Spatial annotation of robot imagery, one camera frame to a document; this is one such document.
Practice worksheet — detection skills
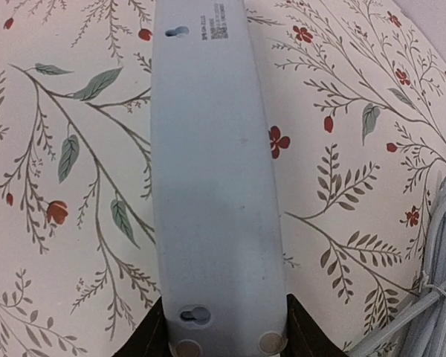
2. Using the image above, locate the light blue strip cable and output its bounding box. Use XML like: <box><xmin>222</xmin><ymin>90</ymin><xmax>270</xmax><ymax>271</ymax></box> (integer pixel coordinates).
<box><xmin>347</xmin><ymin>167</ymin><xmax>446</xmax><ymax>357</ymax></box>

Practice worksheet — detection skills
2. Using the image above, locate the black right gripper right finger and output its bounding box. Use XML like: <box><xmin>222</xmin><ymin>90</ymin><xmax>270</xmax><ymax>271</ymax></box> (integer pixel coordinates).
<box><xmin>282</xmin><ymin>294</ymin><xmax>344</xmax><ymax>357</ymax></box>

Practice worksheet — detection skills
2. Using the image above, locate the floral patterned table mat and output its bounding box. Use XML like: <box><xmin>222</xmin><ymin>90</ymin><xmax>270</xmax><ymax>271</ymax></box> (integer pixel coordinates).
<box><xmin>0</xmin><ymin>1</ymin><xmax>446</xmax><ymax>356</ymax></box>

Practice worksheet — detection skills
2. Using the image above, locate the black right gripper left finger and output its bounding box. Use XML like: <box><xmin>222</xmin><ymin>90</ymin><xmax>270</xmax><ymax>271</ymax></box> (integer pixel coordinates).
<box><xmin>113</xmin><ymin>298</ymin><xmax>171</xmax><ymax>357</ymax></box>

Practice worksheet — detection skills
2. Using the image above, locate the light blue power strip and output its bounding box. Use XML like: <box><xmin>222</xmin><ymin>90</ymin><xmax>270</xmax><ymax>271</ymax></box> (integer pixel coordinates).
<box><xmin>151</xmin><ymin>1</ymin><xmax>288</xmax><ymax>356</ymax></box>

